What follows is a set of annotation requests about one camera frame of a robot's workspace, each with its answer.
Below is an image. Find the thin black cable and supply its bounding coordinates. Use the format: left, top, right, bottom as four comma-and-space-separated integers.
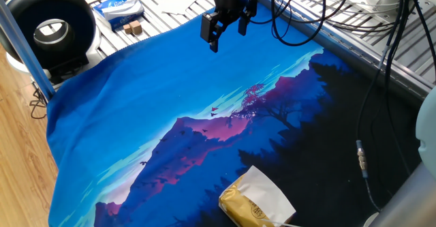
407, 0, 436, 85

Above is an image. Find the thick black cable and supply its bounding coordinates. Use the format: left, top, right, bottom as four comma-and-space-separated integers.
267, 0, 357, 47

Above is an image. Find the gold tissue pack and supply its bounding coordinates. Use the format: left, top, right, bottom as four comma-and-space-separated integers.
218, 174, 297, 227

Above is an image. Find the blue tissue pack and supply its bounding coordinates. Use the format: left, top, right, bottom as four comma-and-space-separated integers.
93, 0, 145, 31

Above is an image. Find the blue mountain landscape cloth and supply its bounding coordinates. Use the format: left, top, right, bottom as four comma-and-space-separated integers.
46, 0, 423, 227

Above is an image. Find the white paper sheet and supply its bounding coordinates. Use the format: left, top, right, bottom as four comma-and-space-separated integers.
157, 0, 204, 16

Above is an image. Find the grey aluminium table rail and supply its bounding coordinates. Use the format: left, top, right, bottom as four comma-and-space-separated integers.
251, 0, 436, 100

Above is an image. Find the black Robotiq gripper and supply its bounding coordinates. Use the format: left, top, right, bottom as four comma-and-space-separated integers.
200, 0, 259, 54

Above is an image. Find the black floor cable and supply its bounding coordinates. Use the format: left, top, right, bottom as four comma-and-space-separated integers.
29, 78, 48, 121

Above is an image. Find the aluminium frame post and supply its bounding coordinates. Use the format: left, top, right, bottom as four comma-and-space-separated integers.
0, 0, 57, 102

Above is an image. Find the black cable with metal connector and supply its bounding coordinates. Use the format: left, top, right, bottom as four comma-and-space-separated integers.
356, 0, 409, 213

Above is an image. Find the black ring-shaped device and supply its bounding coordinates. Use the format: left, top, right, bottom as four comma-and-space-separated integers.
0, 0, 103, 83

